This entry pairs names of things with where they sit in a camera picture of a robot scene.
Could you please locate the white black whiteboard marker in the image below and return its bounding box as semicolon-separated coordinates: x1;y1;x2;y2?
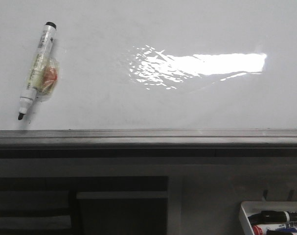
18;22;57;120

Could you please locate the white whiteboard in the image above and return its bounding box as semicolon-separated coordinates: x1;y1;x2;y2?
0;0;297;130

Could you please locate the dark cabinet with white shelf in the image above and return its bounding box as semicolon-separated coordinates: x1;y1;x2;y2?
0;176;168;235

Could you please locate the white marker tray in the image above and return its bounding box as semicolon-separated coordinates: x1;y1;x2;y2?
239;201;297;235

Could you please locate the red capped marker in tray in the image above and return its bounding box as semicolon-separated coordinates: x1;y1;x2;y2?
252;222;297;235

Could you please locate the black capped marker in tray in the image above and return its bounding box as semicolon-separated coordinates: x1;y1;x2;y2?
248;211;297;225

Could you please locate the blue marker in tray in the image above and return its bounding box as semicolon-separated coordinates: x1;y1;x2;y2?
266;227;297;235

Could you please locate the grey aluminium whiteboard frame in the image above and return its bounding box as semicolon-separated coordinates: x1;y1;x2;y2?
0;129;297;150

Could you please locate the left black wall hook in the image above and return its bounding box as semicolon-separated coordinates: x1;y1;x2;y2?
261;189;268;201

